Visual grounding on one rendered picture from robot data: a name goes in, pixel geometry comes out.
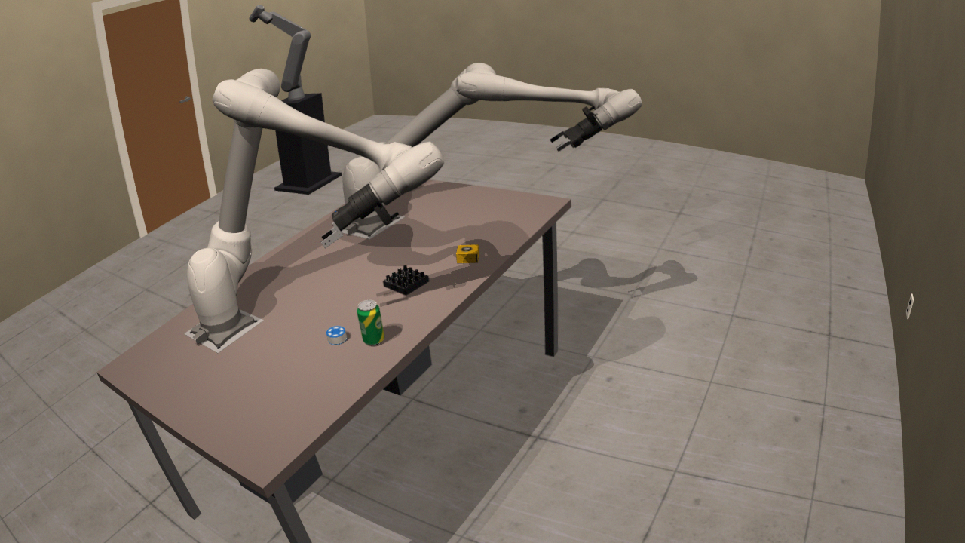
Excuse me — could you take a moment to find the green and yellow drink can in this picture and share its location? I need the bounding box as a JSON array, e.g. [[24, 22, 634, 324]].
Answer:
[[357, 300, 384, 345]]

